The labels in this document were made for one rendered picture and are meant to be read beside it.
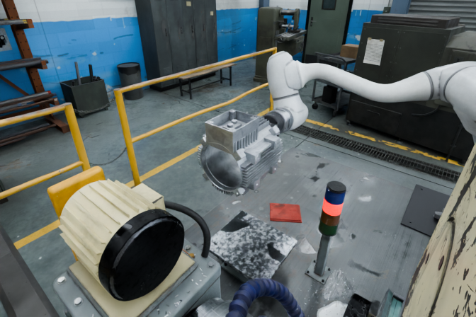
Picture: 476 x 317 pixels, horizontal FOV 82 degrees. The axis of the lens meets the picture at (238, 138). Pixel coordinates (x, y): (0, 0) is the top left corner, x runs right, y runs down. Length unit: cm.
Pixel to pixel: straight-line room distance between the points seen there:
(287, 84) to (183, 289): 72
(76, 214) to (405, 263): 118
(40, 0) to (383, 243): 491
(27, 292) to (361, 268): 204
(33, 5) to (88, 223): 455
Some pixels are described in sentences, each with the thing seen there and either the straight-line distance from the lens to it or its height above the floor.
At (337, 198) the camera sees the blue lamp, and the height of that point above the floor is 119.
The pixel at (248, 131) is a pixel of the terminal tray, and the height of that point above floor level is 142.
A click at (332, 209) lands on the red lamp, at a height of 115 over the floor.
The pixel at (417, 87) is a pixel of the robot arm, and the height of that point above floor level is 147.
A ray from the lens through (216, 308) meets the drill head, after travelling 70.
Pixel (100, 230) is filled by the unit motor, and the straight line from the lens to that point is 64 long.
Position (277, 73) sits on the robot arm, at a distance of 103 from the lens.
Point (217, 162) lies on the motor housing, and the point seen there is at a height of 127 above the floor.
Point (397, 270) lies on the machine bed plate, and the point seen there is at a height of 80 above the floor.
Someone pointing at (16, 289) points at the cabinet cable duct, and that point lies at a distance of 252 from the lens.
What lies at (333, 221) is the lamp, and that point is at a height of 110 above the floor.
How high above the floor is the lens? 176
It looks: 28 degrees down
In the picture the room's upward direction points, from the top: straight up
